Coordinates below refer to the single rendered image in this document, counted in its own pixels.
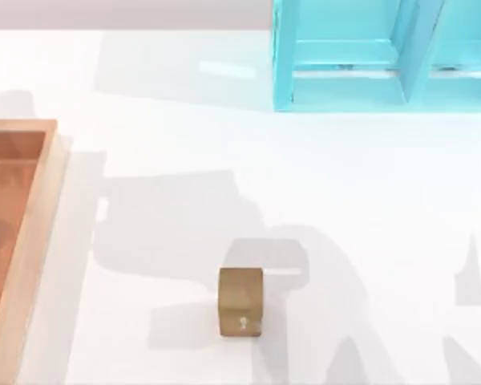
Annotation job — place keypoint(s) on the small brown chest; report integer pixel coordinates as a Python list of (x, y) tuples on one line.
[(240, 301)]

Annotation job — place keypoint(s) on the light blue rack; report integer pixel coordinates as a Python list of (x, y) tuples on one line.
[(344, 52)]

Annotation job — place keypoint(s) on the shallow salmon-coloured box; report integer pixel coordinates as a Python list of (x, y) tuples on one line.
[(20, 192)]

